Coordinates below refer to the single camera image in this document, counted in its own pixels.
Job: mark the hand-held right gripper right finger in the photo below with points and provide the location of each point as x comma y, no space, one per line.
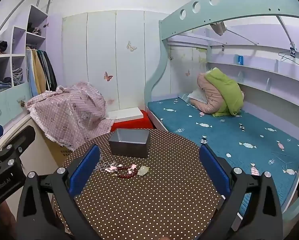
213,167

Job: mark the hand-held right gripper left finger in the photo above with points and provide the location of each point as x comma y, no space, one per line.
85,170

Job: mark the grey metal box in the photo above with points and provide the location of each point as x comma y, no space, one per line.
129,143

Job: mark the pale jade pendant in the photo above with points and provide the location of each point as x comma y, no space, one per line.
143,170

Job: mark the teal drawer cabinet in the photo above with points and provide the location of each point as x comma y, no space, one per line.
9,102

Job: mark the blue candy print mattress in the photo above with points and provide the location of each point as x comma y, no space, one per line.
227,135

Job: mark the folded jeans stack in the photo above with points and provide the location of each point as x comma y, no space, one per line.
3,85

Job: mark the pink checkered blanket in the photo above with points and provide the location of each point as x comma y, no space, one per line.
69,110

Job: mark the folded grey blue clothes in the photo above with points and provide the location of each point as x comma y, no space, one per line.
17,75

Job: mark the row of hanging clothes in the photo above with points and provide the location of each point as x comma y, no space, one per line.
40,72

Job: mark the red stool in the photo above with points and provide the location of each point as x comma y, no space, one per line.
134,125

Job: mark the brown polka dot tablecloth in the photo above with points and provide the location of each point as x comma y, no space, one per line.
144,205

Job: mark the white pillow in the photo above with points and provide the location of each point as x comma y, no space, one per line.
197,96

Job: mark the pink and green quilt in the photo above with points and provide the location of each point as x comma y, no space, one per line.
224,95

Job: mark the orange butterfly sticker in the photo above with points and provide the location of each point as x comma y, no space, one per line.
108,76

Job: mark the lilac shelf unit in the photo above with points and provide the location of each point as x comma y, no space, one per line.
17,40

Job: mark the small butterfly sticker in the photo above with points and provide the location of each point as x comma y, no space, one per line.
188,73

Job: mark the grey folded clothes pile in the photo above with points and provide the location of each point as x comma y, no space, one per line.
34,30

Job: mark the white wardrobe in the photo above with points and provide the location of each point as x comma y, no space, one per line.
99,55

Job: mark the small blue box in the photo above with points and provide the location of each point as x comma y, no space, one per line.
240,59

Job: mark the yellow butterfly sticker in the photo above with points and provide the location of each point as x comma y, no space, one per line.
131,46

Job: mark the grey clip lamp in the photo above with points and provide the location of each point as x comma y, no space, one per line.
218,28

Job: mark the lilac wall shelf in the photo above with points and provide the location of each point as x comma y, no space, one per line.
259,72

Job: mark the teal bunk bed frame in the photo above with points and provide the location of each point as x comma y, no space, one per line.
227,3

